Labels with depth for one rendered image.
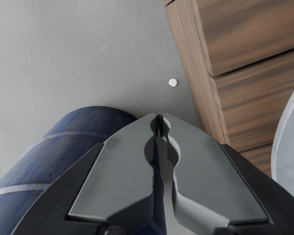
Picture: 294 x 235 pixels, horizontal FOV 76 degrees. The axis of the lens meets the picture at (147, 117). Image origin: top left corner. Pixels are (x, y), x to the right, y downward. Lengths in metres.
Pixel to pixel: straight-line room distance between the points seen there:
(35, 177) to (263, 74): 0.34
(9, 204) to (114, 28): 0.42
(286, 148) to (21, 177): 0.37
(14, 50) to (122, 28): 0.30
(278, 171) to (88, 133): 0.36
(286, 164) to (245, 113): 0.06
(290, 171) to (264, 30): 0.12
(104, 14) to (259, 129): 0.43
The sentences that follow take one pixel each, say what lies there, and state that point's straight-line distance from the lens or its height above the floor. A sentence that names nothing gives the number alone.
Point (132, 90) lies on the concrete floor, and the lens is 0.56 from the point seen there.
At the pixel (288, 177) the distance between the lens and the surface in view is 0.22.
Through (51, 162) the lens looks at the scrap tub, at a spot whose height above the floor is 0.27.
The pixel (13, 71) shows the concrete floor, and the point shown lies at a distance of 0.66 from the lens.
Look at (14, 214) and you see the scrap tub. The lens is 0.32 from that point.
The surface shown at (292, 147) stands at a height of 0.39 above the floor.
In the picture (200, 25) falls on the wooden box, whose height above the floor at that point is 0.35.
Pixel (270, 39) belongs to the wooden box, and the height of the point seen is 0.35.
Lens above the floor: 0.52
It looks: 62 degrees down
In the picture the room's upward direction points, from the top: 177 degrees counter-clockwise
